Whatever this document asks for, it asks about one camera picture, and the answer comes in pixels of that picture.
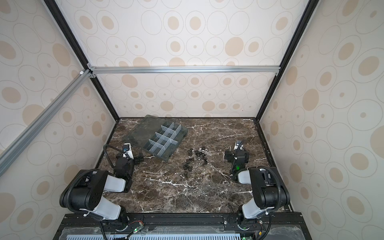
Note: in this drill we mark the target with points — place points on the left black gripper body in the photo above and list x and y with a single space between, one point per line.
131 164

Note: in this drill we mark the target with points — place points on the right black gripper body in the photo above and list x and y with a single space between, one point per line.
229 155

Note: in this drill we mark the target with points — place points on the clear compartment organizer box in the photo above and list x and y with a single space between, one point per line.
157 136

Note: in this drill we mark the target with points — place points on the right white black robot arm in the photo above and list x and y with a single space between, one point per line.
268 189

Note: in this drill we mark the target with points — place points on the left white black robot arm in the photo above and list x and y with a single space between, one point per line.
84 194

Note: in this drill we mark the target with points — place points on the pile of black screws nuts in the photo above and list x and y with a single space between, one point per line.
198 156

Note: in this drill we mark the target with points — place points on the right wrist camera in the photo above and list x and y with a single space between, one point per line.
238 145

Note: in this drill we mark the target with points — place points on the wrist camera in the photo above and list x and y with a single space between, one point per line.
238 145
127 151

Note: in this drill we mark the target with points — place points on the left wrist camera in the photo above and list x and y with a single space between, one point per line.
127 151

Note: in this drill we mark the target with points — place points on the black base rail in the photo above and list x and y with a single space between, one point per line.
187 226

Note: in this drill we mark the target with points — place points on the horizontal aluminium frame bar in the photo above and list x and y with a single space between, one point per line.
185 70

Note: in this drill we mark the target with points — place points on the diagonal aluminium frame bar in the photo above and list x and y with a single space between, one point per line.
25 138

